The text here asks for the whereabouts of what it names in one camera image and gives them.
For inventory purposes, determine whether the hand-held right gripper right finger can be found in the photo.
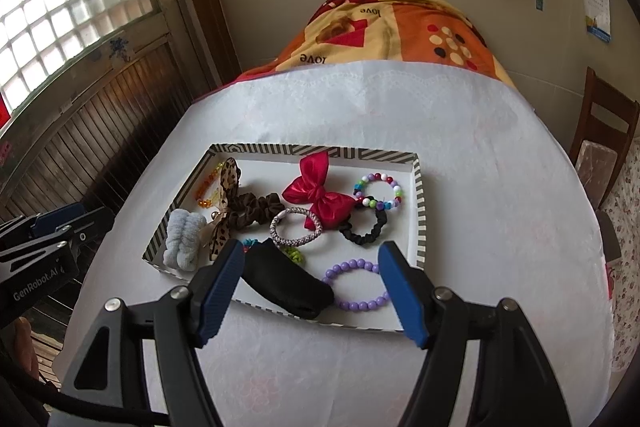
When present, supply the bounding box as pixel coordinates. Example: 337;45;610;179
377;241;573;427

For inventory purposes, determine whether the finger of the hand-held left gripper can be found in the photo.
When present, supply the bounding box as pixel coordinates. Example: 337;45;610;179
27;202;117;244
0;216;73;264

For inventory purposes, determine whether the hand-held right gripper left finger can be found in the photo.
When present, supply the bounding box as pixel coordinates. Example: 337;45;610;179
59;238;247;427

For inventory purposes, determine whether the striped cardboard tray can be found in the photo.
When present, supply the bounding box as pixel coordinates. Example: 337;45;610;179
142;143;426;333

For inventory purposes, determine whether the black ruffled scrunchie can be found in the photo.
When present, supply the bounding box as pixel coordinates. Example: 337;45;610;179
339;202;390;248

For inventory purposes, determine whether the black cloth hair band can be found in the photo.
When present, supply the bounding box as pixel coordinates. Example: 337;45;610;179
240;241;335;321

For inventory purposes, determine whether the colourful spiral hair tie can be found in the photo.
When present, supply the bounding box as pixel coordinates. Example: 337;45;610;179
240;237;304;266

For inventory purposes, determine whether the grey glitter hair tie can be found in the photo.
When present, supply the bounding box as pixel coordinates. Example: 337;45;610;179
270;207;323;246

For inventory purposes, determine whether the brown scrunchie with leopard bow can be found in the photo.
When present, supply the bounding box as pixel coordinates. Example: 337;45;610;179
202;157;286;260

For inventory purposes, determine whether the orange bead bracelet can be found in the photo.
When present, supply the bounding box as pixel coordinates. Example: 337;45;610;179
195;161;231;210

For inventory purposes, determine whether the multicolour bead bracelet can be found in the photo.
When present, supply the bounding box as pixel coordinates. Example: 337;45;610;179
353;173;405;212

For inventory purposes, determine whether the red satin bow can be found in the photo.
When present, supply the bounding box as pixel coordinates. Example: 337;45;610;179
281;152;357;233

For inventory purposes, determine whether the person's left hand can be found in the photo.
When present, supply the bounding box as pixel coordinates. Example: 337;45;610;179
14;317;40;379

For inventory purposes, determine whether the light blue fluffy scrunchie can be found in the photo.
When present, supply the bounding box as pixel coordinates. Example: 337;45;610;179
164;209;208;270

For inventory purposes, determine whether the blue flower sticker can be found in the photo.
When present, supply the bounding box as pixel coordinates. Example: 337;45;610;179
107;38;132;62

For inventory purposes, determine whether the floral cloth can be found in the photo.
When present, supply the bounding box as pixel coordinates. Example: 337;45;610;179
600;147;640;375

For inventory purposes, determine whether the orange printed blanket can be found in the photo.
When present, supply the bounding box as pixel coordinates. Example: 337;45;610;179
192;0;536;112

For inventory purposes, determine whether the wooden chair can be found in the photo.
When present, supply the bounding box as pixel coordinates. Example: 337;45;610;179
570;67;640;214

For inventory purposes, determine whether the purple bead bracelet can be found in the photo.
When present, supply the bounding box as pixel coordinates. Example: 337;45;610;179
322;259;391;312

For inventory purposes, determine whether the black cable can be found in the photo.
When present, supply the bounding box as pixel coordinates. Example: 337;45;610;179
0;372;168;427

